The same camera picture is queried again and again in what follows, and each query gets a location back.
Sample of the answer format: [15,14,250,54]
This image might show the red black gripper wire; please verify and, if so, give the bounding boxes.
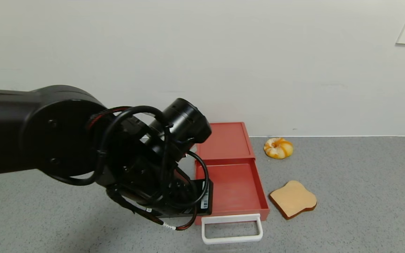
[107,186,199,231]

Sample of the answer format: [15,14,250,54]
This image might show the thin black camera cable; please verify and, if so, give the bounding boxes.
[95,105,210,211]

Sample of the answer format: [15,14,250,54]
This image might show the brown toast slice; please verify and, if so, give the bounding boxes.
[269,180,318,220]

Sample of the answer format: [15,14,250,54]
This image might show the red drawer with white handle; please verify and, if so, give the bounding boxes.
[194,158,270,245]

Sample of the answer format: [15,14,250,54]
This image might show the orange glazed donut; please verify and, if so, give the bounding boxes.
[264,137,294,160]

